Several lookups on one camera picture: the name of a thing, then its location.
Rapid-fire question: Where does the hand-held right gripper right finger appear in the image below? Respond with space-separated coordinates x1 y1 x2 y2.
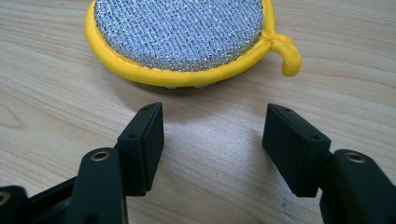
262 104 332 198

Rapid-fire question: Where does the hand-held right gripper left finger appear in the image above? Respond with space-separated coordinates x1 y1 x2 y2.
115 102 165 197

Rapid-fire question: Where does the round silver scouring pad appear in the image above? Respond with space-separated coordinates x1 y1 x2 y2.
84 0 303 89

